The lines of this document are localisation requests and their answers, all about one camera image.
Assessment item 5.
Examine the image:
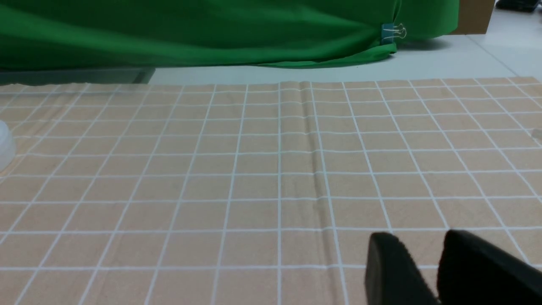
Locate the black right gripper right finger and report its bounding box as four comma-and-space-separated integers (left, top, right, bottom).
436, 230, 542, 305

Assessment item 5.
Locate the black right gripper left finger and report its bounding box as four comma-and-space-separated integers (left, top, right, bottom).
365, 232, 439, 305

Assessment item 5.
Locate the white desk lamp base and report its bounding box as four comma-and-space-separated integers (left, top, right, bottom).
0, 120, 16, 172

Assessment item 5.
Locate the beige checkered tablecloth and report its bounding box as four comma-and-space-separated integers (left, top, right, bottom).
0, 77, 541, 305

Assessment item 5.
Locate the blue binder clip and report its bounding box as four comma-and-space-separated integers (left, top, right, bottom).
380, 23, 407, 46

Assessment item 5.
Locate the brown cardboard box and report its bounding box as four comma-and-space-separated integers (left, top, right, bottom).
450, 0, 495, 35

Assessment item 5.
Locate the green backdrop cloth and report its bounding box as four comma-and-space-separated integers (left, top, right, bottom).
0, 0, 459, 71

